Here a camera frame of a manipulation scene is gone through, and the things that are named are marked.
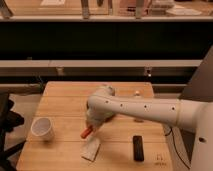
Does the black cable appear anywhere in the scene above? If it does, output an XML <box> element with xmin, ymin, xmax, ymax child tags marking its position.
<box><xmin>163</xmin><ymin>126</ymin><xmax>191</xmax><ymax>170</ymax></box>

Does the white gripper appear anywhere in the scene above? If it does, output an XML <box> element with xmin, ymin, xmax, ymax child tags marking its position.
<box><xmin>86</xmin><ymin>113</ymin><xmax>105</xmax><ymax>132</ymax></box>

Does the small white bottle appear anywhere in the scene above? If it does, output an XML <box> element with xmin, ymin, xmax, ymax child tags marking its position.
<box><xmin>134</xmin><ymin>90</ymin><xmax>140</xmax><ymax>96</ymax></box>

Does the black remote control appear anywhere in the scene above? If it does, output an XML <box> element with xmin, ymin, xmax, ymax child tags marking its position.
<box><xmin>133</xmin><ymin>135</ymin><xmax>144</xmax><ymax>162</ymax></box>

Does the black office chair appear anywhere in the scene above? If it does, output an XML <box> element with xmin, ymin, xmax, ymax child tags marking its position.
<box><xmin>0</xmin><ymin>93</ymin><xmax>25</xmax><ymax>171</ymax></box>

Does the white paper cup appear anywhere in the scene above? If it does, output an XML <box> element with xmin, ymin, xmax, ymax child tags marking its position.
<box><xmin>31</xmin><ymin>117</ymin><xmax>54</xmax><ymax>141</ymax></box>

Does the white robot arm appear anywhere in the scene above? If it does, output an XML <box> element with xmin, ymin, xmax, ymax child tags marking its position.
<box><xmin>86</xmin><ymin>85</ymin><xmax>213</xmax><ymax>171</ymax></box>

